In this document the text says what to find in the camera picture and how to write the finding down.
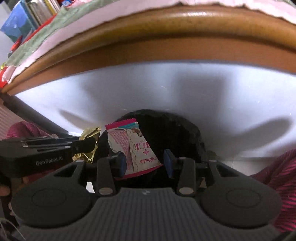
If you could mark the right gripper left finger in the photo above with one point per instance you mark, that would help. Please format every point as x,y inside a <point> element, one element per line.
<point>109,168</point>

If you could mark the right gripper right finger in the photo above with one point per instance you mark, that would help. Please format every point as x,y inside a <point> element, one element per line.
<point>182,174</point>

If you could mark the pink white snack wrapper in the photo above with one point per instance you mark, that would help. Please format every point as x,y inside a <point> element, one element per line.
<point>125,136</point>

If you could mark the gold candy wrapper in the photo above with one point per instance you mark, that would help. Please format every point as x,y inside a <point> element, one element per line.
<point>89,138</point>

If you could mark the row of upright books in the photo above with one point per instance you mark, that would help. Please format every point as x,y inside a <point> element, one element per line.
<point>24,17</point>

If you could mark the black trash bin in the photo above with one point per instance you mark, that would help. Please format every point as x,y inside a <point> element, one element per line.
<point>162,131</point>

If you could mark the magenta striped clothing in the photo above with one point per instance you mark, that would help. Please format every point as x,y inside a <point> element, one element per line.
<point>281,176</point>

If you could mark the green checked cloth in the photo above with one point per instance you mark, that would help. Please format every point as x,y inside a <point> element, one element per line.
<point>66,24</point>

